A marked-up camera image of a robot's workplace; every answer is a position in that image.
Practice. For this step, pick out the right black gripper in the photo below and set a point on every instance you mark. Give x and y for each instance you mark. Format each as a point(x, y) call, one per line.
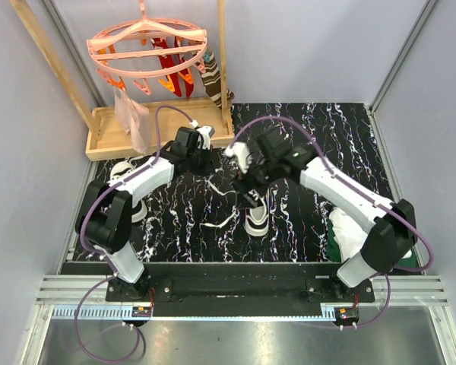
point(245, 183)

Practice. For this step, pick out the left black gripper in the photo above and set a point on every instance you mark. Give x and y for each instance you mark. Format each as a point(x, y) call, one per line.
point(208, 164)

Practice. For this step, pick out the white shoelace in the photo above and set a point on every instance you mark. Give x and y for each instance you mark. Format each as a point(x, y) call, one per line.
point(219, 200)

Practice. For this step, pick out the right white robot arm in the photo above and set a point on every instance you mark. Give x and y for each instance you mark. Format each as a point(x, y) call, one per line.
point(389, 226)

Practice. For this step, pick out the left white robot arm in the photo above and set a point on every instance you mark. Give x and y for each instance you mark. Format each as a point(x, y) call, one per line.
point(104, 220)

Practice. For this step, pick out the black marble mat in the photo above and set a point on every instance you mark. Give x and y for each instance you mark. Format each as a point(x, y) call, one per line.
point(298, 218)

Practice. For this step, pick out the red sock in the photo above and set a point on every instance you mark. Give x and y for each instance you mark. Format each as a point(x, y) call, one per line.
point(185, 74)
point(169, 81)

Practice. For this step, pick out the translucent plastic bag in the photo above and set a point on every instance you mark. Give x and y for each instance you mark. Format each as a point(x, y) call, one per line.
point(134, 120)

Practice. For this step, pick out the brown striped sock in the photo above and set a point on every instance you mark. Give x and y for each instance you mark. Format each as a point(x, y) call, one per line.
point(211, 78)

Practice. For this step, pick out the wooden tray rack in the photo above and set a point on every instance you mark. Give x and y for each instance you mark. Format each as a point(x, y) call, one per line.
point(106, 139)

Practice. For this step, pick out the pink round clip hanger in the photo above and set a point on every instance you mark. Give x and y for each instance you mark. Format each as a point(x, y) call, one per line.
point(124, 51)

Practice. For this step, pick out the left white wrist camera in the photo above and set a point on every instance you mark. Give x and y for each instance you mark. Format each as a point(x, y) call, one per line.
point(206, 132)

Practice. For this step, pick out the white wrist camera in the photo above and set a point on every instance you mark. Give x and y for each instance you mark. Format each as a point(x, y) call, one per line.
point(206, 132)
point(239, 151)

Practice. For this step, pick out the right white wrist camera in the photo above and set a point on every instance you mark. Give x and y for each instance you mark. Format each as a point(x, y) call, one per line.
point(239, 151)

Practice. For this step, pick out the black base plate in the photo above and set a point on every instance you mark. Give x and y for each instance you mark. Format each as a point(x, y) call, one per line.
point(286, 298)

